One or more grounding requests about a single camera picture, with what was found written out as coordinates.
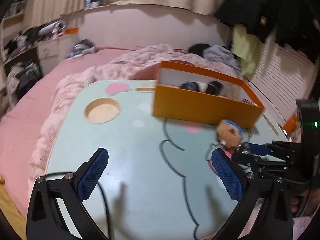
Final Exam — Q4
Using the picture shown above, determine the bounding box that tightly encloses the grey clothes pile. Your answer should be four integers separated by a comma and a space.
203, 45, 241, 72

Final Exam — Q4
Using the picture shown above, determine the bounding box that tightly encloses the black fabric item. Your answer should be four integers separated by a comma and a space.
206, 81, 223, 96

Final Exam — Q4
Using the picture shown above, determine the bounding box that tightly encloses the orange cardboard box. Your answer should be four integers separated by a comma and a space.
152, 61, 265, 128

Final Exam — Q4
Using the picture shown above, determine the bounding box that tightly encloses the dark lace-trimmed pouch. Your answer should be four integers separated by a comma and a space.
180, 81, 200, 92

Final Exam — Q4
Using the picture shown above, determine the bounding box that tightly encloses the pink crumpled blanket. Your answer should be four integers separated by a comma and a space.
29, 44, 241, 183

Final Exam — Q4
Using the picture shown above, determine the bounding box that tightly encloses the plush doll blue hat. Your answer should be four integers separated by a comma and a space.
216, 119, 244, 149

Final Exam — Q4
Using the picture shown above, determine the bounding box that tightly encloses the orange bottle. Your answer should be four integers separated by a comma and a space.
283, 114, 298, 135

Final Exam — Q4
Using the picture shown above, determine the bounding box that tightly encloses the yellow cloth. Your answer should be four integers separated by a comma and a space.
1, 176, 27, 239

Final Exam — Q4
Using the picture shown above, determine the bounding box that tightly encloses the yellow-green hanging garment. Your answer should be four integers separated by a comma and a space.
231, 24, 263, 80

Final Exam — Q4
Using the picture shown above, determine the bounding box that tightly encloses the mint cartoon lap table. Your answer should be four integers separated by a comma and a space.
44, 80, 291, 240

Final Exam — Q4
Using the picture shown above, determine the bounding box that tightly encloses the white drawer cabinet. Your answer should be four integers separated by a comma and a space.
37, 38, 62, 76

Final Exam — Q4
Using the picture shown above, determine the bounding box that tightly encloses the dark red cushion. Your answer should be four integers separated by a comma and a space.
130, 63, 161, 80

